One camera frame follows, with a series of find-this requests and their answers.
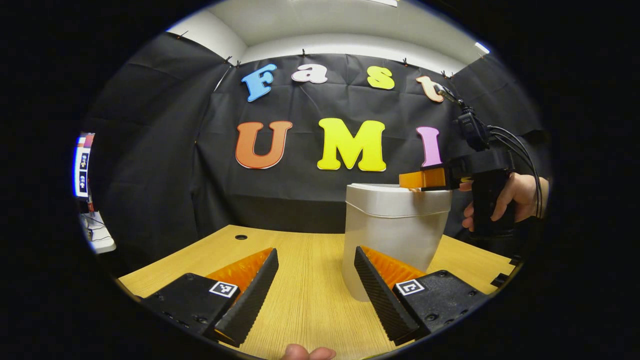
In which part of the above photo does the wooden desktop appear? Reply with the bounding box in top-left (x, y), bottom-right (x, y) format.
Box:
top-left (117, 224), bottom-right (517, 360)

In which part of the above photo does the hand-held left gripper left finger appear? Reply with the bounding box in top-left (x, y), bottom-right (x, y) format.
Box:
top-left (134, 247), bottom-right (280, 349)

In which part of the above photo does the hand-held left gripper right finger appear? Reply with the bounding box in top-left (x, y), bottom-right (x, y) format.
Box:
top-left (353, 246), bottom-right (493, 347)

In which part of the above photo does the black backdrop cloth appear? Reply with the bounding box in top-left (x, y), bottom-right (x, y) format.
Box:
top-left (82, 32), bottom-right (551, 278)

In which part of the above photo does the white side table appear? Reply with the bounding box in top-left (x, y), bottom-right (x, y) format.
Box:
top-left (80, 211), bottom-right (117, 254)

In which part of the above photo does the white desktop garbage bin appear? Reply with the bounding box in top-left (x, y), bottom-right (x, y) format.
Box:
top-left (341, 183), bottom-right (453, 302)

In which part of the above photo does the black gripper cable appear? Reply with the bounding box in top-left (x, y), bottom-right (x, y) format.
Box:
top-left (487, 125), bottom-right (544, 219)

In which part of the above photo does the computer monitor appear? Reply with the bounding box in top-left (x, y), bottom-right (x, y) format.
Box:
top-left (73, 132), bottom-right (96, 199)

